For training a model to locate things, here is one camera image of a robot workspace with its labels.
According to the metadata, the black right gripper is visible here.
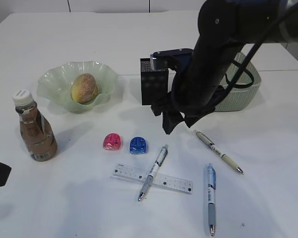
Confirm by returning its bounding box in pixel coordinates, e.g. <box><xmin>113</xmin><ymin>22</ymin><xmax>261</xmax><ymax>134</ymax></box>
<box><xmin>151</xmin><ymin>37</ymin><xmax>243</xmax><ymax>135</ymax></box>

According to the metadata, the blue pencil sharpener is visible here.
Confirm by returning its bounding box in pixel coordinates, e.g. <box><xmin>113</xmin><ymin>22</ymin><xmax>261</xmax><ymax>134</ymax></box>
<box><xmin>129</xmin><ymin>136</ymin><xmax>147</xmax><ymax>154</ymax></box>

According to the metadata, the brown Nescafe coffee bottle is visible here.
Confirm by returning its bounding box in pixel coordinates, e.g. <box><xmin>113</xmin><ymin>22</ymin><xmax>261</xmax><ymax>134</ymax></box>
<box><xmin>12</xmin><ymin>89</ymin><xmax>58</xmax><ymax>162</ymax></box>

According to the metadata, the sugared bread loaf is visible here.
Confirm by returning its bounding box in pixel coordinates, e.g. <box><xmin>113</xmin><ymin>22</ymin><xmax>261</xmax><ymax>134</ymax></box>
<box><xmin>71</xmin><ymin>73</ymin><xmax>99</xmax><ymax>104</ymax></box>

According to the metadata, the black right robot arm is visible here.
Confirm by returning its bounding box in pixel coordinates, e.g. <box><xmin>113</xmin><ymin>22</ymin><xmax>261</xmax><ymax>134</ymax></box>
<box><xmin>150</xmin><ymin>0</ymin><xmax>298</xmax><ymax>134</ymax></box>

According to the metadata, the cream ballpoint pen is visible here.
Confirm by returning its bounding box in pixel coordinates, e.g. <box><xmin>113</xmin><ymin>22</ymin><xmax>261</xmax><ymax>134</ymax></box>
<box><xmin>193</xmin><ymin>130</ymin><xmax>244</xmax><ymax>175</ymax></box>

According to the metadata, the black mesh pen holder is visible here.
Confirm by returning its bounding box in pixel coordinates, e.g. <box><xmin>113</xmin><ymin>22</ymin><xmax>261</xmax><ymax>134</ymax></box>
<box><xmin>140</xmin><ymin>58</ymin><xmax>169</xmax><ymax>106</ymax></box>

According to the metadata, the blue white gel pen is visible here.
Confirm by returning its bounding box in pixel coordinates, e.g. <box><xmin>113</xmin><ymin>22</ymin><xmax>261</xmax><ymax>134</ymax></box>
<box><xmin>206</xmin><ymin>163</ymin><xmax>216</xmax><ymax>237</ymax></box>

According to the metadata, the pink pencil sharpener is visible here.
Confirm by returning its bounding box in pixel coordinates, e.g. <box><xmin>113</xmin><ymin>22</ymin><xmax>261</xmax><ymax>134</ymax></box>
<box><xmin>103</xmin><ymin>133</ymin><xmax>122</xmax><ymax>151</ymax></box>

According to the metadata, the green plastic woven basket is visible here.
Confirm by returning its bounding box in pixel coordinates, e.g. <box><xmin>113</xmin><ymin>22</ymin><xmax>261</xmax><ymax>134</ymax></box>
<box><xmin>215</xmin><ymin>52</ymin><xmax>261</xmax><ymax>112</ymax></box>

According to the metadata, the green wavy glass plate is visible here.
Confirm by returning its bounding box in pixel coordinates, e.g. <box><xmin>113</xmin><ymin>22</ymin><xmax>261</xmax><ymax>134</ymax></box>
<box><xmin>36</xmin><ymin>61</ymin><xmax>118</xmax><ymax>114</ymax></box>

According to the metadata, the clear plastic ruler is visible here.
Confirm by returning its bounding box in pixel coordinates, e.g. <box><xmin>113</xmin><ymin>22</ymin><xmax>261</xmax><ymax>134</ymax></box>
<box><xmin>110</xmin><ymin>164</ymin><xmax>193</xmax><ymax>194</ymax></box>

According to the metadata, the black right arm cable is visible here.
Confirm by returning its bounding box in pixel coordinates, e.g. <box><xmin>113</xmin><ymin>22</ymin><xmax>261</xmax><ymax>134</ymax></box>
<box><xmin>213</xmin><ymin>0</ymin><xmax>298</xmax><ymax>105</ymax></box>

